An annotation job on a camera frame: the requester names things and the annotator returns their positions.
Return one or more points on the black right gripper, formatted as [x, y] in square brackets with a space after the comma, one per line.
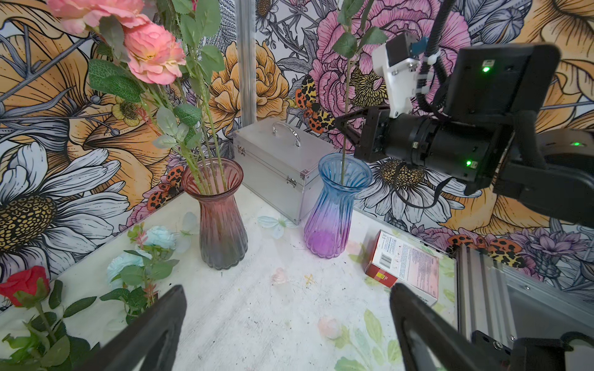
[492, 102]

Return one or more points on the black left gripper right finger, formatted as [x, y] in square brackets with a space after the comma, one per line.
[425, 337]

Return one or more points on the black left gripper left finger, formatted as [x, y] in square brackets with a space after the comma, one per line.
[150, 342]

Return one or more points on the blue purple glass vase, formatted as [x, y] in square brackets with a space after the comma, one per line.
[328, 227]

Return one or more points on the dark pink glass vase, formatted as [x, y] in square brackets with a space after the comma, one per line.
[223, 237]

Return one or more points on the red small box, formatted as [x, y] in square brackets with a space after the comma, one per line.
[394, 260]

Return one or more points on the pink flower stems on table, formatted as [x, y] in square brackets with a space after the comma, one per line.
[131, 279]

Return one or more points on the grey metal box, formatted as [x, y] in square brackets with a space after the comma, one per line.
[280, 165]

